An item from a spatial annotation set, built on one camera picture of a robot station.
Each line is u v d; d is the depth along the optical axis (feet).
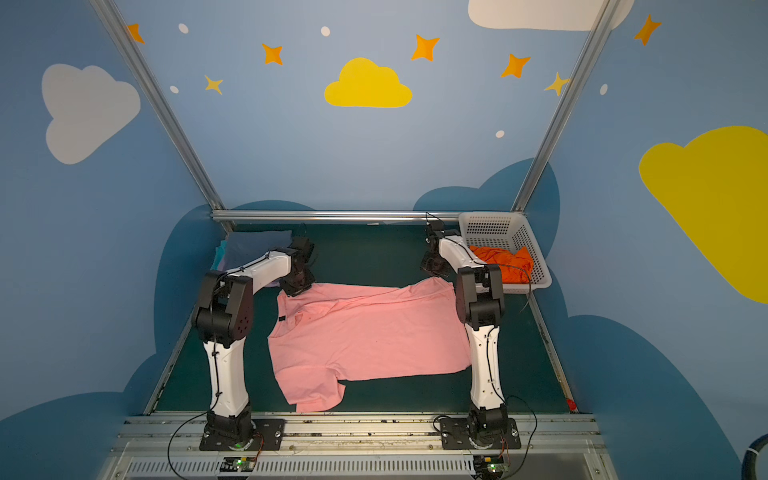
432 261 3.03
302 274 2.83
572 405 2.77
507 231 3.87
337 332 3.06
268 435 2.45
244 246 3.36
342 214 4.49
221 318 1.83
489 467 2.33
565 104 2.79
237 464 2.32
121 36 2.36
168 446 2.18
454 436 2.44
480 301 2.05
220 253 3.61
